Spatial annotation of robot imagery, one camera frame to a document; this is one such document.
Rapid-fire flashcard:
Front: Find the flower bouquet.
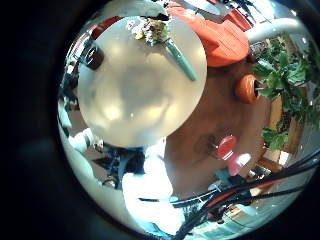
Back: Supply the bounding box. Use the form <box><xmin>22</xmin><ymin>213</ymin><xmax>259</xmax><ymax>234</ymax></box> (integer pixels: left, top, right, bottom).
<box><xmin>127</xmin><ymin>16</ymin><xmax>198</xmax><ymax>82</ymax></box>

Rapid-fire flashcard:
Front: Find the black vase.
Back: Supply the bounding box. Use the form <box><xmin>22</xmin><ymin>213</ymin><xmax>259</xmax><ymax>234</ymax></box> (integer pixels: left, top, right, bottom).
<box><xmin>83</xmin><ymin>45</ymin><xmax>105</xmax><ymax>71</ymax></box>

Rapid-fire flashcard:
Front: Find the red stool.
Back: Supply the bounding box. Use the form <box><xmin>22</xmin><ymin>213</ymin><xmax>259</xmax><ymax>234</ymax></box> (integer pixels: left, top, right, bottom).
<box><xmin>215</xmin><ymin>135</ymin><xmax>252</xmax><ymax>177</ymax></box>

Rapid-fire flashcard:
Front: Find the orange plant pot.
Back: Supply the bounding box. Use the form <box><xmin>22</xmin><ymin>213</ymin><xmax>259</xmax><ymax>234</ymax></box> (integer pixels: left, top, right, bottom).
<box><xmin>234</xmin><ymin>74</ymin><xmax>264</xmax><ymax>105</ymax></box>

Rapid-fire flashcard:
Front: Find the orange sofa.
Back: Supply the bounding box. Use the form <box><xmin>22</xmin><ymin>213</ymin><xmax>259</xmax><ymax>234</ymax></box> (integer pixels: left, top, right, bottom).
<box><xmin>166</xmin><ymin>1</ymin><xmax>254</xmax><ymax>68</ymax></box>

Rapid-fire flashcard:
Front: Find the green leafy plant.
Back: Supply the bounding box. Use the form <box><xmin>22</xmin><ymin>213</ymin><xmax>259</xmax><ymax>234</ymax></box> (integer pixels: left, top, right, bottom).
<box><xmin>252</xmin><ymin>37</ymin><xmax>320</xmax><ymax>152</ymax></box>

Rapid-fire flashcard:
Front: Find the black and red cable bundle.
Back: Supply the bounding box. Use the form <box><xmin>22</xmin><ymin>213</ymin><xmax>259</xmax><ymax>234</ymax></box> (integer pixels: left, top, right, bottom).
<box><xmin>138</xmin><ymin>149</ymin><xmax>320</xmax><ymax>240</ymax></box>

